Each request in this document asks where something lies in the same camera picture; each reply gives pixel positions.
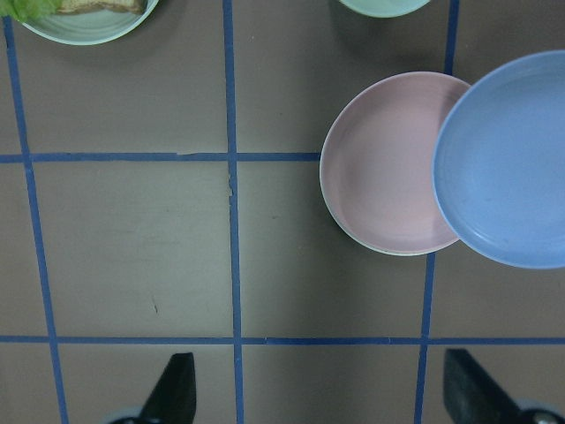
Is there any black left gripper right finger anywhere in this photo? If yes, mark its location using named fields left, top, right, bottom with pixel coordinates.
left=442, top=349, right=530, bottom=424

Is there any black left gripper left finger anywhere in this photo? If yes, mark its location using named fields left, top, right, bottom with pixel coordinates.
left=136, top=352, right=197, bottom=424

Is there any blue plate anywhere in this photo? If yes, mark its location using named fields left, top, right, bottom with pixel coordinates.
left=432, top=50, right=564, bottom=269

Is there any pink plate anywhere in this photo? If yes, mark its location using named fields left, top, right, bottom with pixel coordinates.
left=319, top=71, right=472, bottom=256

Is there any cream plate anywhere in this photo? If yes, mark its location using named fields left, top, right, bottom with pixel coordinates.
left=320, top=165, right=458, bottom=256

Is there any green plate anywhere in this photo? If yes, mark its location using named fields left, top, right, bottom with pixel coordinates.
left=23, top=1, right=159, bottom=46

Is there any green bowl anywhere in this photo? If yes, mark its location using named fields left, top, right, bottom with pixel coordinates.
left=340, top=0, right=430, bottom=19

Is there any bread slice on plate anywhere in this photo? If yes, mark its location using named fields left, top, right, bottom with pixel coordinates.
left=56, top=0, right=147, bottom=15

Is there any green lettuce leaf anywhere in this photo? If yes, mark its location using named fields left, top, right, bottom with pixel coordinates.
left=0, top=0, right=61, bottom=22

